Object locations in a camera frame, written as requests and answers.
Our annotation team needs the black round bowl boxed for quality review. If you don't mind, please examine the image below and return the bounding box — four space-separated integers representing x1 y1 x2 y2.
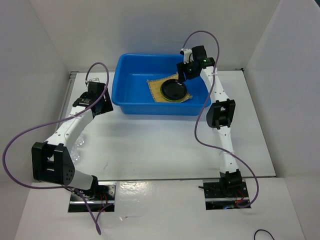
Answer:
160 78 187 101

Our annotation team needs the woven bamboo placemat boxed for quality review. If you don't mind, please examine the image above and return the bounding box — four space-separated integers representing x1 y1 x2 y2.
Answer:
147 73 192 103

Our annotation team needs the green round plate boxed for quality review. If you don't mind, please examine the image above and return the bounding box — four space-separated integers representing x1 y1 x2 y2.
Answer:
160 84 187 102

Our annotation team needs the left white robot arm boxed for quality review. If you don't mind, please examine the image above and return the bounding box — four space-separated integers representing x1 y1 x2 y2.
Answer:
31 81 113 200

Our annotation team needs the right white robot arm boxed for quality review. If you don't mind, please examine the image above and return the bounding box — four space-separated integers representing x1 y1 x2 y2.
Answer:
177 45 243 197

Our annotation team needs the blue plastic bin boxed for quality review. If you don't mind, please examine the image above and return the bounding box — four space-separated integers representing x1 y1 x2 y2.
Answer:
111 53 209 116

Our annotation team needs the clear plastic cup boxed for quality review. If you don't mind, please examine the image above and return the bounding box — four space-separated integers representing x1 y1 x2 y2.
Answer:
74 133 86 147
69 146 81 163

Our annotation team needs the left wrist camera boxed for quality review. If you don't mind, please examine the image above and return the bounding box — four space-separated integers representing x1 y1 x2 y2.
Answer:
85 77 100 86

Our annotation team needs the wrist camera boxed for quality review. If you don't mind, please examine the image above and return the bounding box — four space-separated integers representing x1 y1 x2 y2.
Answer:
85 77 100 86
180 48 193 64

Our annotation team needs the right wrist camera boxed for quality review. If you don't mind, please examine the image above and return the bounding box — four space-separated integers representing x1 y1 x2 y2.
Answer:
180 48 193 64

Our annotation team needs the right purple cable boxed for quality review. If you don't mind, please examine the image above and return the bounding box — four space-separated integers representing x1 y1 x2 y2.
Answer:
181 30 260 209

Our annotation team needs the purple cable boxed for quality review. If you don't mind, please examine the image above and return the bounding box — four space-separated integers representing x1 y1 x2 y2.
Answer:
1 62 111 236
181 30 260 209

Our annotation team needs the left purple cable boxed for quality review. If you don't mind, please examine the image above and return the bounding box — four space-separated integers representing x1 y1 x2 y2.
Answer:
1 62 111 236

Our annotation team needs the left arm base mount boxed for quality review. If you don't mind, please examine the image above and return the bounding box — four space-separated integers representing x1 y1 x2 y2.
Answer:
68 181 117 213

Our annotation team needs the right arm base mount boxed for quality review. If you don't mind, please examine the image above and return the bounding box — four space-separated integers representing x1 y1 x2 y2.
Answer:
198 179 251 210

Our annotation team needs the black cable loop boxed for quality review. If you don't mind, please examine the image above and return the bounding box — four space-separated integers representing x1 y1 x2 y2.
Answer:
254 229 276 240

